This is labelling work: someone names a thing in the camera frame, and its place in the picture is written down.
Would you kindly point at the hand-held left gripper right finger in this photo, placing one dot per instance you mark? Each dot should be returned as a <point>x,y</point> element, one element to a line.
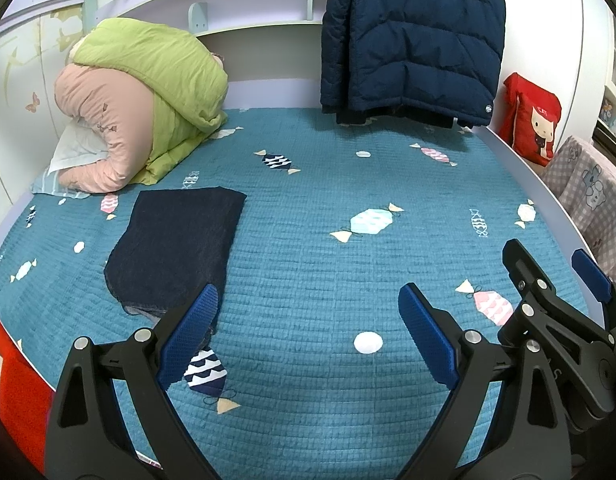
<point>430,335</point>

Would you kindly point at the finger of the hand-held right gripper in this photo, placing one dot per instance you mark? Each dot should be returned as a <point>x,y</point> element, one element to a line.
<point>520,265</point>
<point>592,275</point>

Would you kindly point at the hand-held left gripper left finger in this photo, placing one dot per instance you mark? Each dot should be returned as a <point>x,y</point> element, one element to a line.
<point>188,335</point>

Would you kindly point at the dark denim jacket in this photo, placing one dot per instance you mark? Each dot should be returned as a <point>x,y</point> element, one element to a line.
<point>178,245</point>

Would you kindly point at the checked bear-print blanket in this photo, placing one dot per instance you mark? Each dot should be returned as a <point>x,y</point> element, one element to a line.
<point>582,185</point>

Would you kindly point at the teal candy-print bedspread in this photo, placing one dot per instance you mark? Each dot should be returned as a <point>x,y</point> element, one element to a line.
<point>313,260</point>

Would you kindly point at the red cat cushion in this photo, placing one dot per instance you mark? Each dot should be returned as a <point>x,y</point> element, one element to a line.
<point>530,115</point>

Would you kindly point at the red cloth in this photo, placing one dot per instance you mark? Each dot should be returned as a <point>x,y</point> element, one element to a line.
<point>18,385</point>

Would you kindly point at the white cabinet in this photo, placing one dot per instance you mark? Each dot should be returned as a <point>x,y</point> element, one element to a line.
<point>597,60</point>

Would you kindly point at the white pillow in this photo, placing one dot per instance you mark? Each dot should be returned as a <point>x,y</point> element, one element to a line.
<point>75,147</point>

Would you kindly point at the navy puffer jacket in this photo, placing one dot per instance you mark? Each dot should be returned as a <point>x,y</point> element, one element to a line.
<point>412,35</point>

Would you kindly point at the green and pink quilt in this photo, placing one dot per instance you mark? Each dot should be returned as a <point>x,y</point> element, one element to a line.
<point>153,60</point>

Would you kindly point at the grey bookend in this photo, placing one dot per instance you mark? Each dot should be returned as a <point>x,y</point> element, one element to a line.
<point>198,19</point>

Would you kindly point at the white headboard shelf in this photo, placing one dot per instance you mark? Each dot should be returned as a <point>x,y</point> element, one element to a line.
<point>258,25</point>

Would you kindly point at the white shelf divider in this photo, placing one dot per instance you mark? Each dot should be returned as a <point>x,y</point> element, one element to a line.
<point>310,2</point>

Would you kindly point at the white bed frame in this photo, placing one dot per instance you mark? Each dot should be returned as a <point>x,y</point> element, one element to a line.
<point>535,185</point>

